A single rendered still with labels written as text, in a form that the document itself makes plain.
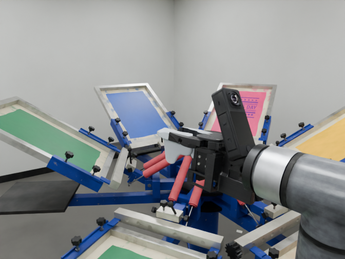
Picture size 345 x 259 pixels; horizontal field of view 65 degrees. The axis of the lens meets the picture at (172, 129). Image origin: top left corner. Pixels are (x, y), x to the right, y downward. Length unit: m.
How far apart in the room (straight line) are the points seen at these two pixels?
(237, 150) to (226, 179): 0.05
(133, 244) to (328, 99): 2.75
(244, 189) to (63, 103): 4.40
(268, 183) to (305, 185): 0.05
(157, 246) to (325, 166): 1.08
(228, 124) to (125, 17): 4.72
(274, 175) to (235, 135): 0.08
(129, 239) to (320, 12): 3.07
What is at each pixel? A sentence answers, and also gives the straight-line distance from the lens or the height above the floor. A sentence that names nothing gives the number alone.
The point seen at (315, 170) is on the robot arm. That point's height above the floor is 1.69.
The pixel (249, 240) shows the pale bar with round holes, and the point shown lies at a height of 1.04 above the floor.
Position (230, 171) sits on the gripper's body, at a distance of 0.43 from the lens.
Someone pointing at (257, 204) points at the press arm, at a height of 1.04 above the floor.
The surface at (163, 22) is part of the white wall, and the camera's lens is 5.44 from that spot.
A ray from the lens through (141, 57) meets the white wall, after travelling 5.16.
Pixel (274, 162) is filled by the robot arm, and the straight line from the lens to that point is 0.37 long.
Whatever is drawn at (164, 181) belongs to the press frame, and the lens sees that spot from 1.84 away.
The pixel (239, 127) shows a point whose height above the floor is 1.71.
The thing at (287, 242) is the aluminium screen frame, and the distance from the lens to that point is 1.45.
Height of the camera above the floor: 1.81
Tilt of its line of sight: 15 degrees down
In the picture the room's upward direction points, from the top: straight up
